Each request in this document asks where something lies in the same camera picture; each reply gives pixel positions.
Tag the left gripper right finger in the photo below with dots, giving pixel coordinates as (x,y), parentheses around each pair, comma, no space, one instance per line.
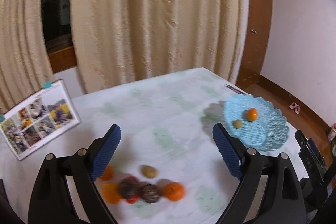
(282,201)

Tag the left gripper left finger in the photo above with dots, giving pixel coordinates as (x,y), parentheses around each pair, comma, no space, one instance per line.
(51,201)

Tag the orange tangerine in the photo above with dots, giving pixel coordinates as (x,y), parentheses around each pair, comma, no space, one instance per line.
(110,193)
(252,114)
(108,174)
(174,191)

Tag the small green-brown fruit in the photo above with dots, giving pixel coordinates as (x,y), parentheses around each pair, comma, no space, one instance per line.
(237,124)

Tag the dark brown passion fruit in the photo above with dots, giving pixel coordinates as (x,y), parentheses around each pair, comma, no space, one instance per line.
(149,193)

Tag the tan longan fruit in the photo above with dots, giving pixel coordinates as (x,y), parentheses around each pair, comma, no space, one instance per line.
(149,171)

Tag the light blue lattice basket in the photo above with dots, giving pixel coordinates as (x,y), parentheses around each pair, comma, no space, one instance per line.
(267,133)

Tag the pink slippers pair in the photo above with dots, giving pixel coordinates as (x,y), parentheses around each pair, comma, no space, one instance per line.
(295,107)

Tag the white patterned tablecloth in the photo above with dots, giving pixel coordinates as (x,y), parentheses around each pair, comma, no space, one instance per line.
(166,122)

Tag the left beige curtain panel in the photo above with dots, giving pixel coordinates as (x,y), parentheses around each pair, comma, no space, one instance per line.
(25,64)

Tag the brown wooden door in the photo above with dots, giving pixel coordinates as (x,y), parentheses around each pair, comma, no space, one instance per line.
(259,18)

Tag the metal door knob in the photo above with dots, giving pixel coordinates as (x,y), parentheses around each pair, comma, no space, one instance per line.
(253,31)

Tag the beige patterned curtain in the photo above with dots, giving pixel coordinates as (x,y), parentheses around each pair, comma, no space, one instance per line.
(121,41)

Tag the colourful object at wall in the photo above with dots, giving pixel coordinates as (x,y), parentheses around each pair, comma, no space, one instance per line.
(332,133)

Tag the photo collage frame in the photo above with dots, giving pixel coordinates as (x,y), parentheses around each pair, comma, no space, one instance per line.
(39,119)

